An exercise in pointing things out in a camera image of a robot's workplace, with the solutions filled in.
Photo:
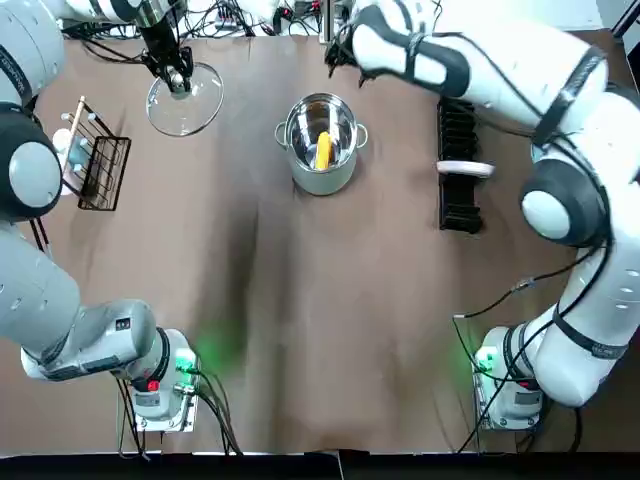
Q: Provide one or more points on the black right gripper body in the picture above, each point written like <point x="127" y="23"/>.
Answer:
<point x="342" y="50"/>

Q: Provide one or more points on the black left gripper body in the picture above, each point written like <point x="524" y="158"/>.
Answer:
<point x="160" y="42"/>

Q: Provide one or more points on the glass lid with chrome knob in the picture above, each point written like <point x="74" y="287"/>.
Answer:
<point x="195" y="110"/>

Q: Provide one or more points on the yellow corn cob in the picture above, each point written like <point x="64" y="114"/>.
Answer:
<point x="324" y="150"/>

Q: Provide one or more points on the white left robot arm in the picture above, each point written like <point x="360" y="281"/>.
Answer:
<point x="40" y="300"/>

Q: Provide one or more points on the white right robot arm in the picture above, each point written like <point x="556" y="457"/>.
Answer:
<point x="500" y="70"/>

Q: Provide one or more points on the white round plate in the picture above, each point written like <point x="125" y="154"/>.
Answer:
<point x="465" y="168"/>

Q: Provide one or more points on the light blue cup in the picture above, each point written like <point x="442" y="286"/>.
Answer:
<point x="77" y="157"/>

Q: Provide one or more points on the white cup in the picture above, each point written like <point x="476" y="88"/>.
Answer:
<point x="62" y="140"/>

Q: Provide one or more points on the black slotted dish rack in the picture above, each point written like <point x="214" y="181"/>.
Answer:
<point x="457" y="205"/>

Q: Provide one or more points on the aluminium frame post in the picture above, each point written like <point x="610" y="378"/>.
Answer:
<point x="327" y="20"/>

